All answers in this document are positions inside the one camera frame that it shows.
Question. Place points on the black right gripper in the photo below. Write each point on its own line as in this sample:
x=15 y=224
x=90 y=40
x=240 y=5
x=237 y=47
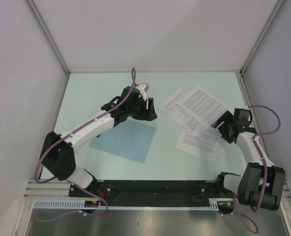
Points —
x=227 y=117

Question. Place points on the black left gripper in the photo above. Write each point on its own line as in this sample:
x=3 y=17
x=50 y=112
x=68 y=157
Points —
x=149 y=114

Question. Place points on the blue clipboard folder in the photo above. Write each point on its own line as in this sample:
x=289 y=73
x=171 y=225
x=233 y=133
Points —
x=130 y=140

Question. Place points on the text paper sheet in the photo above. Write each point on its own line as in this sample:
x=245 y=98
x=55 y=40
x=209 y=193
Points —
x=203 y=106
x=205 y=147

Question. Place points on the table form paper sheet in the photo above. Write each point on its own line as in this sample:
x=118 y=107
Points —
x=186 y=121

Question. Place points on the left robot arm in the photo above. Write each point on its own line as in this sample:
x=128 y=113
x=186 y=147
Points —
x=58 y=152

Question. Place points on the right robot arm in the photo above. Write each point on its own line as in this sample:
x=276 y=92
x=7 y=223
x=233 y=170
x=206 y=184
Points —
x=261 y=185

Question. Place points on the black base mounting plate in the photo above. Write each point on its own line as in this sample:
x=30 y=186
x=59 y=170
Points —
x=160 y=199

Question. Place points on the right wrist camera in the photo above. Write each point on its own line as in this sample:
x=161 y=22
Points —
x=242 y=117

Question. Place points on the right aluminium frame post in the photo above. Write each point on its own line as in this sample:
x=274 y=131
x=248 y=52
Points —
x=270 y=20

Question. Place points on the aluminium frame post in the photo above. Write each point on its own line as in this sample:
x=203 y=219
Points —
x=270 y=20
x=36 y=14

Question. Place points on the left aluminium frame post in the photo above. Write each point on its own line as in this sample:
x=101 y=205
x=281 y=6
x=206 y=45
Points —
x=36 y=14

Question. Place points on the aluminium front frame rail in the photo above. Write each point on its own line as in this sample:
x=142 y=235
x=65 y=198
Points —
x=47 y=189

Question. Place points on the slotted cable duct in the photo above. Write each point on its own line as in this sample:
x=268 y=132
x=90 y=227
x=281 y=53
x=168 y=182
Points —
x=206 y=204

